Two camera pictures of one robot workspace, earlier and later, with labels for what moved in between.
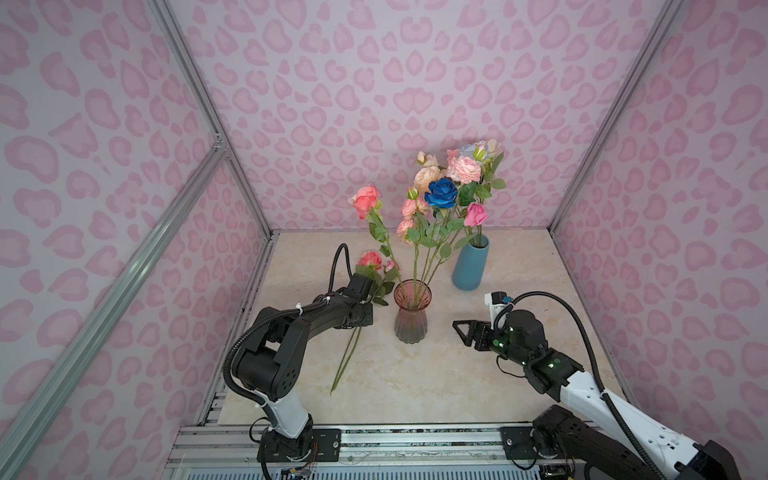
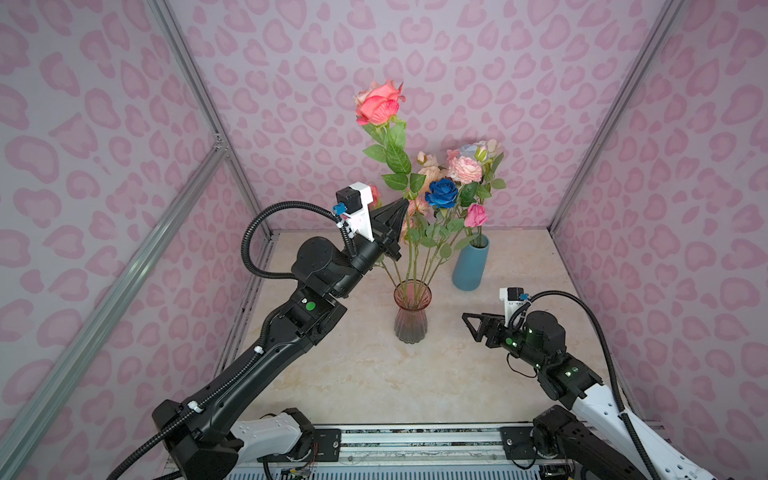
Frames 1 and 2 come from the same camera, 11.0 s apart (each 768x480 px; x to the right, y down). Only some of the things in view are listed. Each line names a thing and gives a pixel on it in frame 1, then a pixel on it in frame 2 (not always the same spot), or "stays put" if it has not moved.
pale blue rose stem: (467, 150) stays put
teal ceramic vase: (469, 265) stays put
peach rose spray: (429, 171) stays put
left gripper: (369, 314) → (382, 218)
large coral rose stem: (381, 284) → (377, 107)
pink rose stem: (453, 154) stays put
